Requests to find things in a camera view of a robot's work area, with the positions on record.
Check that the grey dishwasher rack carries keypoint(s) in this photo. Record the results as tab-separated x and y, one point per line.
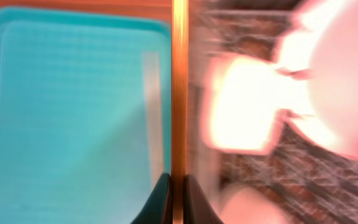
308	182

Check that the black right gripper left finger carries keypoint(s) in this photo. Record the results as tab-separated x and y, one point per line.
158	208

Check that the wooden chopstick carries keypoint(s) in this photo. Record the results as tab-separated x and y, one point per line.
180	49

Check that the small pink bowl with crumbs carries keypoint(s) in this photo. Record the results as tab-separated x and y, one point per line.
246	102

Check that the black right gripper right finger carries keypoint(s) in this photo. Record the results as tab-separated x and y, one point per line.
196	208

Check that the teal serving tray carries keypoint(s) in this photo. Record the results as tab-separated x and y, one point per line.
85	115

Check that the white paper cup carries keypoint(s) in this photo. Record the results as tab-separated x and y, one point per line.
241	204

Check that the large pink plate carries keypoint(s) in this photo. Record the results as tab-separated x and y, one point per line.
321	49

